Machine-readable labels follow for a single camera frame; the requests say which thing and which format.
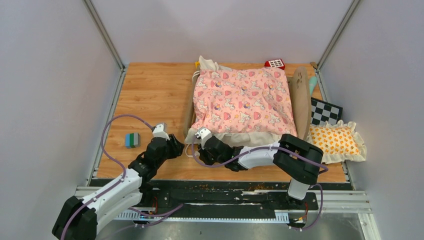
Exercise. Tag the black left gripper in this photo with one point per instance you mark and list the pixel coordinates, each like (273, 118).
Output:
(177, 148)

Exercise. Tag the orange duck print pillow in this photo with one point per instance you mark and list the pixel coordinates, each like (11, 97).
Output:
(339, 142)

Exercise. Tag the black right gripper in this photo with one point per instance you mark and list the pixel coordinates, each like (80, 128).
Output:
(203, 156)

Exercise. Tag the mint green massager wand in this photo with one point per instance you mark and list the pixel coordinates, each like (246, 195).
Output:
(313, 81)

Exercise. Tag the red white grid block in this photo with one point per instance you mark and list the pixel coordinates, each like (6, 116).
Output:
(276, 63)

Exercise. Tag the black and silver chessboard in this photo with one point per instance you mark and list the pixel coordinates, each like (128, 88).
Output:
(323, 112)

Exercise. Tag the blue green grey block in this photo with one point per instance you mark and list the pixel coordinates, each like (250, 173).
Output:
(132, 140)

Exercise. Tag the pink unicorn drawstring bag blanket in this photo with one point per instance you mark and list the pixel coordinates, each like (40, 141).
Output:
(241, 107)

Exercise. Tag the wooden striped pet bed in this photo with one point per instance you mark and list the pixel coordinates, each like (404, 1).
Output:
(300, 95)

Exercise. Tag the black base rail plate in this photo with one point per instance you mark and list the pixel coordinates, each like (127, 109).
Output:
(224, 199)

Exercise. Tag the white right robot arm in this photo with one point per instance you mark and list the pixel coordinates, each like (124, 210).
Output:
(301, 160)

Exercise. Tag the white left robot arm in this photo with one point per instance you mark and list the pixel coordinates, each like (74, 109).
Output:
(83, 218)

